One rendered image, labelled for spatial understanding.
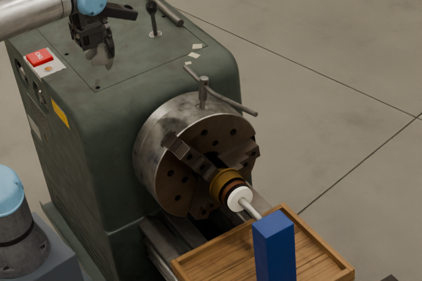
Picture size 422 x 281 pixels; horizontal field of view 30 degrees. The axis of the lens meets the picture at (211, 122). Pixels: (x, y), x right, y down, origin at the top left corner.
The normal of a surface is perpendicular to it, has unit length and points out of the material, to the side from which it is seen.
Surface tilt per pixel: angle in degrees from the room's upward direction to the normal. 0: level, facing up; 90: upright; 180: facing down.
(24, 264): 73
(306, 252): 0
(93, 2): 90
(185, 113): 7
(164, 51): 0
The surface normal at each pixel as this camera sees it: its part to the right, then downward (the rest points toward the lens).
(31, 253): 0.70, 0.09
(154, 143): -0.69, -0.25
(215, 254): -0.10, -0.78
